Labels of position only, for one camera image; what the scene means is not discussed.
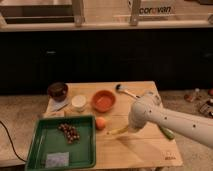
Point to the yellow banana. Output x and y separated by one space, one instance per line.
118 131

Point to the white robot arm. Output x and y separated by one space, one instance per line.
147 108

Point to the red bowl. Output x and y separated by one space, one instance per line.
103 101

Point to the dark brown bowl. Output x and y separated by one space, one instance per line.
58 91

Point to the white cup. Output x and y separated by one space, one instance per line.
79 102

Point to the orange fruit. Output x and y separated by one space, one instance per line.
100 123

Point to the white cloth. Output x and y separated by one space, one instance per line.
55 106

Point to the bunch of dark grapes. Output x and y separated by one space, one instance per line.
70 132

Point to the green plastic tray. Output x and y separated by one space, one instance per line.
47 139

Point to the green cucumber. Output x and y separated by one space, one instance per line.
168 134

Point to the grey sponge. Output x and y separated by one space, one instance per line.
57 160

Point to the black handled brush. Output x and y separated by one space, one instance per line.
120 89

